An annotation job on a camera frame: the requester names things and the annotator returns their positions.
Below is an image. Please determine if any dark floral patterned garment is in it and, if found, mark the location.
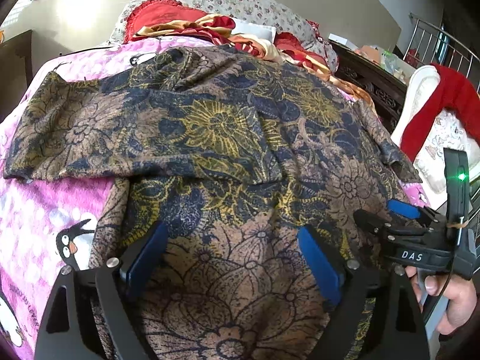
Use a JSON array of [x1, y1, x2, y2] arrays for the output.
[[3, 44, 423, 360]]

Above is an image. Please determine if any person's right hand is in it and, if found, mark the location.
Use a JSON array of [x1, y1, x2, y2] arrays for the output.
[[405, 265, 478, 337]]

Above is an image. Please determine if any white upholstered chair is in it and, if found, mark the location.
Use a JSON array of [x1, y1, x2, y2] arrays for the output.
[[391, 64, 479, 209]]

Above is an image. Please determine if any pink penguin fleece blanket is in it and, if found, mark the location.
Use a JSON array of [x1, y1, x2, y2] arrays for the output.
[[0, 36, 429, 360]]

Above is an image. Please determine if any dark carved wooden nightstand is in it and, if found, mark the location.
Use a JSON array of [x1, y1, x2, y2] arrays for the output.
[[330, 41, 407, 133]]

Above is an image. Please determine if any red cloth on chair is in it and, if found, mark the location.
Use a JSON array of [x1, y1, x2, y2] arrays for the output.
[[400, 63, 480, 162]]

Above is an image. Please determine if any metal stair railing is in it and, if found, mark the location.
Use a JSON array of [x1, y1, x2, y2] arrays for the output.
[[403, 13, 479, 92]]

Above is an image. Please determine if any red cushion right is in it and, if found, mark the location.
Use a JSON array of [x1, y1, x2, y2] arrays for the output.
[[274, 32, 324, 63]]

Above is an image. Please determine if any floral white pillow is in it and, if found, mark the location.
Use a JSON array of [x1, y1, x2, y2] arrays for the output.
[[108, 0, 339, 74]]

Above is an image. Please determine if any dark wooden desk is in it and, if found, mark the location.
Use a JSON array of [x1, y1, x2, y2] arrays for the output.
[[0, 30, 33, 121]]

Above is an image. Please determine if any red gold satin quilt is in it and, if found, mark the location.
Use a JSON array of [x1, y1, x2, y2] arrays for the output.
[[132, 14, 375, 109]]

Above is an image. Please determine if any red heart cushion left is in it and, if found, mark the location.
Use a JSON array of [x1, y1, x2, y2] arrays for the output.
[[123, 0, 207, 43]]

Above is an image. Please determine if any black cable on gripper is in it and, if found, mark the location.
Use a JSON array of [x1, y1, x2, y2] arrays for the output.
[[422, 216, 464, 325]]

